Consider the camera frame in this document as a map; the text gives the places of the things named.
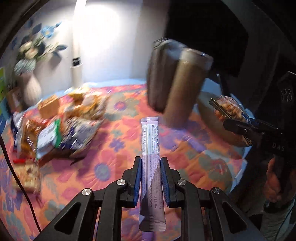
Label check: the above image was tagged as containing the purple stick sachet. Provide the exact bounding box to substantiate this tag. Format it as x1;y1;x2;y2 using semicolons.
139;117;166;232

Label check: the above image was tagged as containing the orange striped snack bag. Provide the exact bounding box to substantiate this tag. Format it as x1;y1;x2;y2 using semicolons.
17;118;48;159

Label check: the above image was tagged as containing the blue white snack bag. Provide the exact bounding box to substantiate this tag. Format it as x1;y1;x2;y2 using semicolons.
59;117;103;154

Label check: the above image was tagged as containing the person right hand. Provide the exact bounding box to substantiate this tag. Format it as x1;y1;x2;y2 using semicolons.
263;158;293;204

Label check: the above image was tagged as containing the floral orange table mat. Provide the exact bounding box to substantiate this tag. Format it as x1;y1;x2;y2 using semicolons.
1;84;246;240

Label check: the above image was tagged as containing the gold thermos bottle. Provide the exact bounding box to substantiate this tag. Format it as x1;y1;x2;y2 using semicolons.
163;48;213;129

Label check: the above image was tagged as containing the grey striped pouch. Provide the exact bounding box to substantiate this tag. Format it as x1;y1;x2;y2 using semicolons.
147;38;187;113

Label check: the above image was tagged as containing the green white snack pack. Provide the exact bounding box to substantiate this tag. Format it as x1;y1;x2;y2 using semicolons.
36;118;62;160

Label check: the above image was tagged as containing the round cracker bag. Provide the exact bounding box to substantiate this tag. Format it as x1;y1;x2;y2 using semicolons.
63;91;110;121

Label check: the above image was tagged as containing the nut bar clear pack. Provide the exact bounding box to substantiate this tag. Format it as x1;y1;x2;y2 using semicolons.
13;161;41;194

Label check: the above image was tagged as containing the yellow chips bag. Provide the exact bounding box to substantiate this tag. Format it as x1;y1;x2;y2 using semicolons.
67;87;90;101

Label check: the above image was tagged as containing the orange toast bread pack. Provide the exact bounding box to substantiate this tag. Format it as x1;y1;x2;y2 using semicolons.
38;94;60;119

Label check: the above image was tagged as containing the white ribbed vase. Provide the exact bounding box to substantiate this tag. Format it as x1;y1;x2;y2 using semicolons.
20;72;42;107

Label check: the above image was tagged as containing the brown pen holder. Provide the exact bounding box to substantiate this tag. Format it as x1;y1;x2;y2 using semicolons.
6;86;23;113

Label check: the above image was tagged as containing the white desk lamp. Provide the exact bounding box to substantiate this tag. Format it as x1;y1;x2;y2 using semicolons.
70;0;87;88

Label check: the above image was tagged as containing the green cover book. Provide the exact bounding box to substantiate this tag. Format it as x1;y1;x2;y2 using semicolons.
1;67;9;119

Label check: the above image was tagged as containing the artificial flower bouquet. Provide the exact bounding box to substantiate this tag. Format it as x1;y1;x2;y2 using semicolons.
14;23;68;76

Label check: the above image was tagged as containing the black cable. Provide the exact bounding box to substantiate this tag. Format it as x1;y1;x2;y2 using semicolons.
0;135;42;233

